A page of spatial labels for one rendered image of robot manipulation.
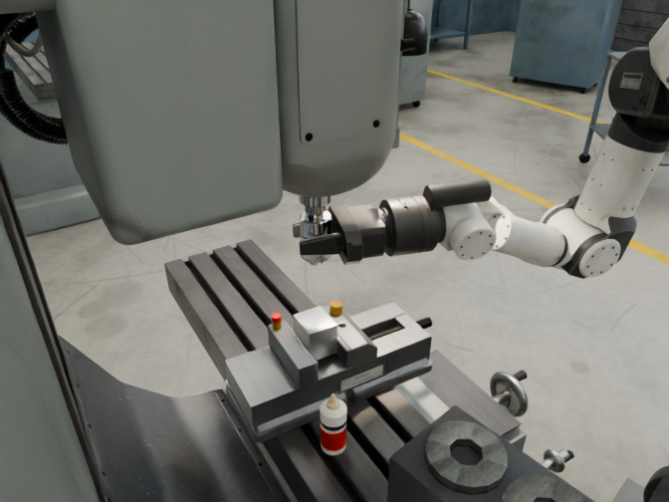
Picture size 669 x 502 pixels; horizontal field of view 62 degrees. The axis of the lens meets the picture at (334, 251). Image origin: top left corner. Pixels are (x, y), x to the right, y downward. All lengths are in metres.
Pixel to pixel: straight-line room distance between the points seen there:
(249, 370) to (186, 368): 1.53
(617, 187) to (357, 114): 0.50
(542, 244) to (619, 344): 1.87
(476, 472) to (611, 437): 1.73
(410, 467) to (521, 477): 0.12
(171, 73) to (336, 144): 0.22
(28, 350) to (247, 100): 0.30
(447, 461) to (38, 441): 0.41
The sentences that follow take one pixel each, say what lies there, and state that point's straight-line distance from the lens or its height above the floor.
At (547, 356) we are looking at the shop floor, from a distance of 2.62.
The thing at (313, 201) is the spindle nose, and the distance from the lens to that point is 0.77.
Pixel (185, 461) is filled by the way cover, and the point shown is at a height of 0.90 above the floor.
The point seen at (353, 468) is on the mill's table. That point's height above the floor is 0.92.
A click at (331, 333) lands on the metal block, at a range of 0.91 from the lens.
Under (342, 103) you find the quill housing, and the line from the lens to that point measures 0.65.
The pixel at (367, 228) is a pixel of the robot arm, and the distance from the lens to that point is 0.79.
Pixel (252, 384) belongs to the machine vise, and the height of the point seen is 0.99.
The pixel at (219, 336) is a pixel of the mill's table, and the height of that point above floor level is 0.92.
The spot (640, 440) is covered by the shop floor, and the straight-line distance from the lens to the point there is 2.40.
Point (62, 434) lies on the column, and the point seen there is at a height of 1.19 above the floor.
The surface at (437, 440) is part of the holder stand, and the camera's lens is 0.67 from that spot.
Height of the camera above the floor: 1.62
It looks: 31 degrees down
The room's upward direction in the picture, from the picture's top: straight up
